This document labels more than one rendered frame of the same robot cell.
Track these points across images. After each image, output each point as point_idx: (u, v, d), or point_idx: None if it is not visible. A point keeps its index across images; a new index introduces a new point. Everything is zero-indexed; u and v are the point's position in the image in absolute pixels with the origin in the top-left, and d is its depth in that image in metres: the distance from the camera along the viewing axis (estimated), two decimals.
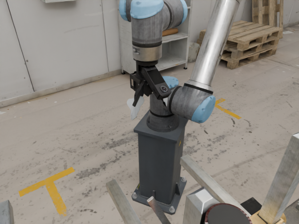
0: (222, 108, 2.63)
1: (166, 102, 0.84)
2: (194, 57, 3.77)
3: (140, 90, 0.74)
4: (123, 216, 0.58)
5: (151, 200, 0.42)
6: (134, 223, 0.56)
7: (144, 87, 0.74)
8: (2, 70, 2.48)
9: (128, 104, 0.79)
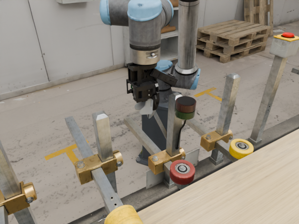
0: (213, 95, 3.02)
1: None
2: None
3: (158, 95, 0.75)
4: (135, 132, 0.98)
5: None
6: (142, 134, 0.96)
7: (158, 87, 0.74)
8: (23, 62, 2.88)
9: (144, 113, 0.78)
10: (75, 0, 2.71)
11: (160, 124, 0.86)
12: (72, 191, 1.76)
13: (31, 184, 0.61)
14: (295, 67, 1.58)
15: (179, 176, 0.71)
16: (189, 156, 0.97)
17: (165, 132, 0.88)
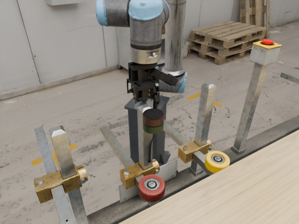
0: None
1: None
2: (185, 54, 4.13)
3: (159, 95, 0.75)
4: (111, 142, 0.94)
5: None
6: (117, 146, 0.92)
7: (159, 86, 0.74)
8: (13, 65, 2.84)
9: None
10: (65, 2, 2.67)
11: None
12: None
13: None
14: (284, 72, 1.54)
15: (147, 193, 0.67)
16: (166, 168, 0.93)
17: None
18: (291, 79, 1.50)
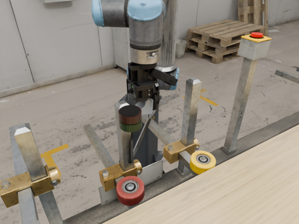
0: (203, 97, 2.93)
1: None
2: (182, 53, 4.08)
3: (158, 95, 0.75)
4: (92, 142, 0.89)
5: None
6: (98, 145, 0.87)
7: (159, 87, 0.74)
8: (6, 63, 2.79)
9: (144, 113, 0.78)
10: None
11: (145, 129, 0.83)
12: None
13: None
14: (279, 70, 1.50)
15: (124, 196, 0.63)
16: (151, 169, 0.88)
17: (140, 140, 0.83)
18: (286, 76, 1.45)
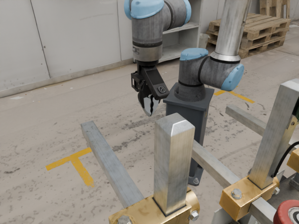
0: (236, 93, 2.68)
1: (153, 110, 0.81)
2: (204, 47, 3.82)
3: (141, 94, 0.75)
4: None
5: None
6: (199, 149, 0.62)
7: (143, 87, 0.74)
8: (21, 56, 2.54)
9: (140, 104, 0.83)
10: None
11: None
12: (81, 210, 1.42)
13: None
14: None
15: None
16: None
17: None
18: None
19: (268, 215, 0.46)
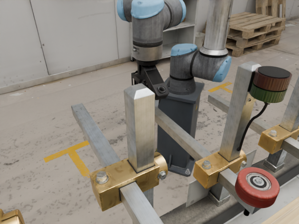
0: (229, 90, 2.75)
1: None
2: (200, 46, 3.89)
3: None
4: (168, 126, 0.70)
5: None
6: (179, 130, 0.69)
7: None
8: (20, 53, 2.61)
9: None
10: None
11: None
12: (77, 199, 1.49)
13: (16, 214, 0.34)
14: None
15: (258, 194, 0.44)
16: None
17: None
18: None
19: (232, 182, 0.53)
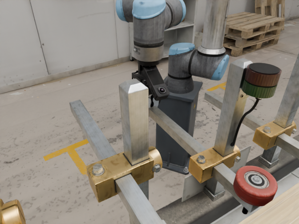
0: None
1: None
2: (200, 46, 3.91)
3: None
4: (168, 126, 0.71)
5: None
6: (178, 130, 0.69)
7: None
8: (20, 53, 2.62)
9: None
10: None
11: None
12: (76, 197, 1.51)
13: (15, 204, 0.36)
14: None
15: (256, 193, 0.45)
16: None
17: None
18: None
19: (231, 180, 0.53)
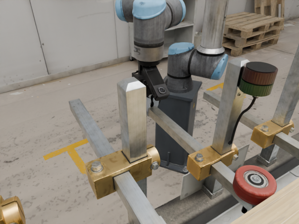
0: None
1: None
2: None
3: None
4: (168, 126, 0.71)
5: None
6: (178, 130, 0.69)
7: None
8: (20, 53, 2.63)
9: None
10: None
11: None
12: (75, 196, 1.51)
13: (15, 200, 0.36)
14: None
15: (255, 192, 0.45)
16: None
17: None
18: None
19: (231, 180, 0.53)
